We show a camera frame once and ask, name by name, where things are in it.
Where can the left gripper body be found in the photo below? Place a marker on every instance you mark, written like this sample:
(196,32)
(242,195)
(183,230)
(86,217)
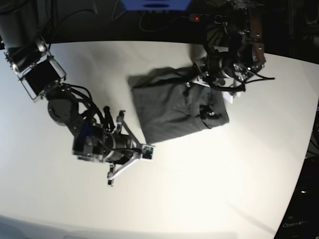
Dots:
(217,70)

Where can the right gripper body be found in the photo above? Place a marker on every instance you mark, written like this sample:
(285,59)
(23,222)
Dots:
(117,148)

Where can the grey T-shirt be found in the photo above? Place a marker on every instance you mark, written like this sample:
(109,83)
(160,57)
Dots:
(169,105)

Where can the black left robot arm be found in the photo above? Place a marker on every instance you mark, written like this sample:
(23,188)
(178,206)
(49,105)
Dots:
(234,47)

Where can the black power strip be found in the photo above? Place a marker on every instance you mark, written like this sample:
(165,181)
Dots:
(207,18)

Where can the blue plastic box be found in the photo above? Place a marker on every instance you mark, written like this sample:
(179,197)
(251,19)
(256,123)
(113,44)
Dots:
(134,5)

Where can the black OpenArm labelled box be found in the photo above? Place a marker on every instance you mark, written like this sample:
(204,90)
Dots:
(301,220)

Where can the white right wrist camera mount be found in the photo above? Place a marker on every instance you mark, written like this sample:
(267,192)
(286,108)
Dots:
(143,151)

